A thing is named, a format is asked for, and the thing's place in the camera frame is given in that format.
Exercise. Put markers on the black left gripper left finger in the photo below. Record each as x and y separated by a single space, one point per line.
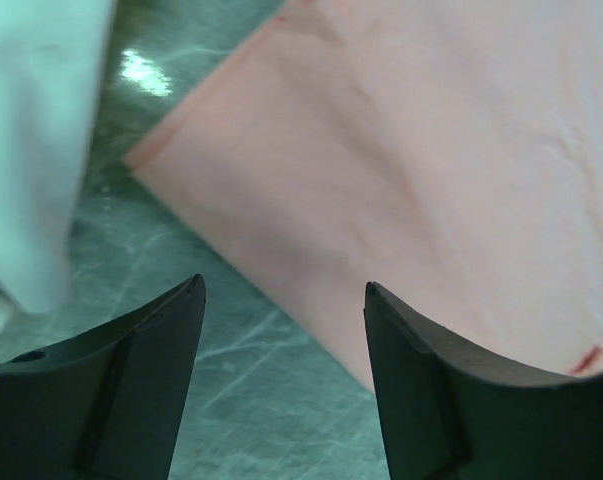
105 404

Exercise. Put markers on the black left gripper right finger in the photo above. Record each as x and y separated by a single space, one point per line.
451 409

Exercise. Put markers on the pink t shirt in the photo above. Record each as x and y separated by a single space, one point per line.
450 150

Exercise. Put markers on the white t shirt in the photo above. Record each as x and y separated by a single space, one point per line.
52 56

